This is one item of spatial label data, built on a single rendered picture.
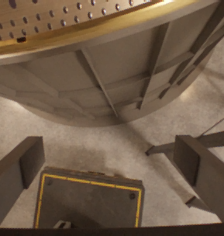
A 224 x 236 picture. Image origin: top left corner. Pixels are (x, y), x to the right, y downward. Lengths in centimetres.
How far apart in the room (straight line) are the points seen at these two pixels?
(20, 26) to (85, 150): 124
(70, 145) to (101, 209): 60
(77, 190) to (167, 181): 71
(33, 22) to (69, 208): 110
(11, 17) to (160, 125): 129
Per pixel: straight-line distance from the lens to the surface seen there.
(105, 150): 145
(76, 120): 149
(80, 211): 124
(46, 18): 35
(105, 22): 33
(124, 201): 118
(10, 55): 38
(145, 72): 71
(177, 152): 16
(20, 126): 174
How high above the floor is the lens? 144
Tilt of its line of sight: 81 degrees down
